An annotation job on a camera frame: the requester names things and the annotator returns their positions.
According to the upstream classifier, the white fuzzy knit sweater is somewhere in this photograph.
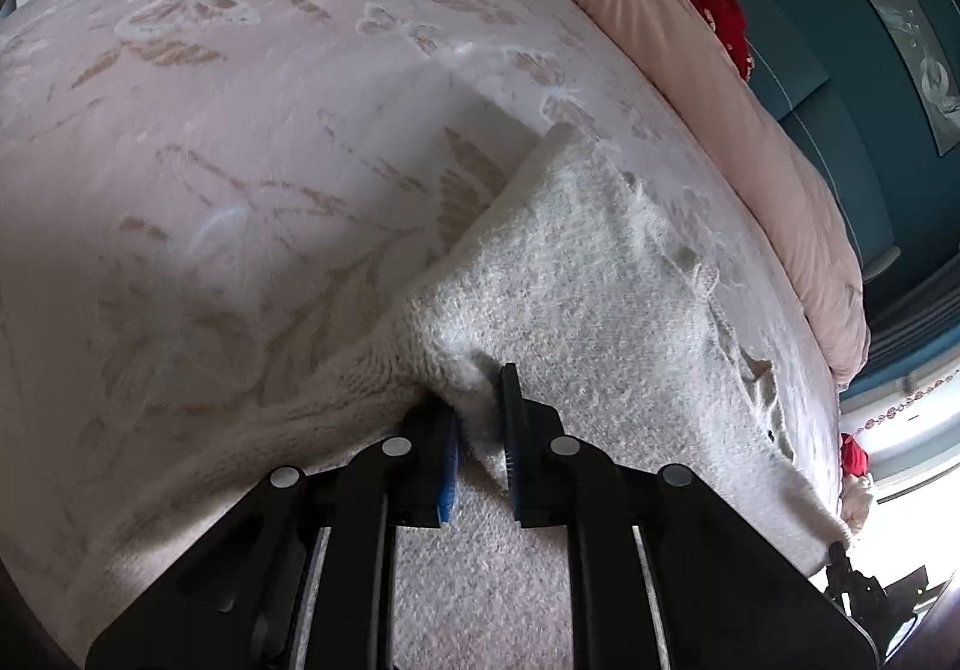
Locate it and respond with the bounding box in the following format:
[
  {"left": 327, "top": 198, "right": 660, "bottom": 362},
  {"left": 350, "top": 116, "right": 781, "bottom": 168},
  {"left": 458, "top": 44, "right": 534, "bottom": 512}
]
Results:
[{"left": 67, "top": 122, "right": 856, "bottom": 670}]

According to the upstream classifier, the red and white plush toy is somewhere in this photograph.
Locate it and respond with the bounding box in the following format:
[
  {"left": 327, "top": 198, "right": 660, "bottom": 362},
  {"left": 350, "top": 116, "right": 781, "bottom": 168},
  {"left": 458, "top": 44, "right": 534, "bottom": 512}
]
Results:
[{"left": 836, "top": 431, "right": 877, "bottom": 528}]

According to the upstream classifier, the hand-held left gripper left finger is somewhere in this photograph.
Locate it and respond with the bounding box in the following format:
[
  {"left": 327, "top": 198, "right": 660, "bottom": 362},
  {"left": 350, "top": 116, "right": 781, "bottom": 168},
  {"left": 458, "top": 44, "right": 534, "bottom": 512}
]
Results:
[{"left": 85, "top": 397, "right": 460, "bottom": 670}]

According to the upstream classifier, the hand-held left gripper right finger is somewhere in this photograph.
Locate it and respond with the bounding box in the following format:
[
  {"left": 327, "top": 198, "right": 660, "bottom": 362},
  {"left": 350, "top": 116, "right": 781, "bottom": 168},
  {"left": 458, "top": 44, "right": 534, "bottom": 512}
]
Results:
[{"left": 498, "top": 362, "right": 880, "bottom": 670}]

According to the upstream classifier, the teal padded headboard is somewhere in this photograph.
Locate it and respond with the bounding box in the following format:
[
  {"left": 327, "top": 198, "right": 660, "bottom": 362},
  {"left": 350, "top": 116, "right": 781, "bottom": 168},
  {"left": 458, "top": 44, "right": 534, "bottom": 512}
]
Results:
[{"left": 555, "top": 0, "right": 960, "bottom": 401}]

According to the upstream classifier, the red pillow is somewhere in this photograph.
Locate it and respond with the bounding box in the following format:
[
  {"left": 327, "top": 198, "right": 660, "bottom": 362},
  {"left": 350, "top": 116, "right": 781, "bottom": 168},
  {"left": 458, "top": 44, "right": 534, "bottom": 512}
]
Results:
[{"left": 660, "top": 0, "right": 755, "bottom": 80}]

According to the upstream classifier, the pink folded quilt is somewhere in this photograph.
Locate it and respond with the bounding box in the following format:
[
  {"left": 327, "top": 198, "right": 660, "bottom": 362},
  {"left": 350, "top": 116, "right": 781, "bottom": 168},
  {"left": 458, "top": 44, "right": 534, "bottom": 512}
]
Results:
[{"left": 499, "top": 0, "right": 871, "bottom": 386}]

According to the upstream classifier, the silver floral wall panel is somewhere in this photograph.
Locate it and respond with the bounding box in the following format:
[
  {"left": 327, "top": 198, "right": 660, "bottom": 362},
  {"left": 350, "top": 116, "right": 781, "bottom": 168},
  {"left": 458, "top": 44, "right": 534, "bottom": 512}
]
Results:
[{"left": 787, "top": 0, "right": 960, "bottom": 155}]

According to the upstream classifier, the pink floral bed blanket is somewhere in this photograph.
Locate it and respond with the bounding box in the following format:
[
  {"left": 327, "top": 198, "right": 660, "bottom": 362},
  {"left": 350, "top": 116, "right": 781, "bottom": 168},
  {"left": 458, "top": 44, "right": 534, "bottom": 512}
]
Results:
[{"left": 0, "top": 0, "right": 841, "bottom": 648}]

